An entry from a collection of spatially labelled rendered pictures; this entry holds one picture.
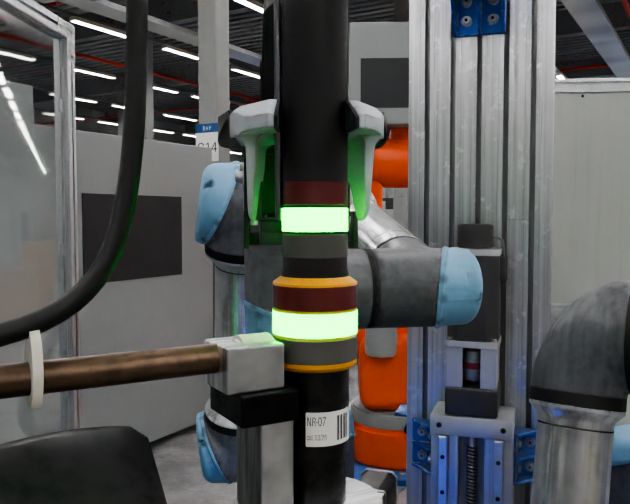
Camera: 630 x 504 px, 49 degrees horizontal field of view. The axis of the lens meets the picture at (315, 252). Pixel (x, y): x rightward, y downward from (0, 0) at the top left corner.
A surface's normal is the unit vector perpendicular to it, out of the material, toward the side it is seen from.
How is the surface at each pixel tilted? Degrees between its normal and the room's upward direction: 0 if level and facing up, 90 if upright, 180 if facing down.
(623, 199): 90
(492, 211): 90
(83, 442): 40
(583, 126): 91
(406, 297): 99
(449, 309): 115
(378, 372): 90
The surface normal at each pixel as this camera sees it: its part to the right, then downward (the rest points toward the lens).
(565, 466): -0.48, -0.17
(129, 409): 0.86, 0.03
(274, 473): 0.50, 0.04
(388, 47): -0.04, 0.05
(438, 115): -0.32, 0.05
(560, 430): -0.67, -0.18
